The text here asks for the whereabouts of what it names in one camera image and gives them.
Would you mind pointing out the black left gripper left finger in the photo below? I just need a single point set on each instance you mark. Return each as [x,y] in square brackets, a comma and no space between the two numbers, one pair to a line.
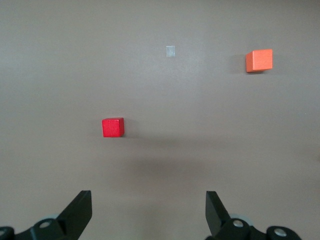
[72,217]

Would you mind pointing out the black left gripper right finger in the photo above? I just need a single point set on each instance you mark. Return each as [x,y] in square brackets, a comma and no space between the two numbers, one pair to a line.
[216,215]

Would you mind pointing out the red wooden block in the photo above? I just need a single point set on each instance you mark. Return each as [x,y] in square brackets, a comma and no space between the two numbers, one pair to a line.
[113,128]

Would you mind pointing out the orange wooden block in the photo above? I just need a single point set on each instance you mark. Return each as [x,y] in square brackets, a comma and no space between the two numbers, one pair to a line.
[260,60]

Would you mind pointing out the clear tape patch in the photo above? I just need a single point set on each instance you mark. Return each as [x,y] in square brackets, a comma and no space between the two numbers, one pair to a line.
[170,51]

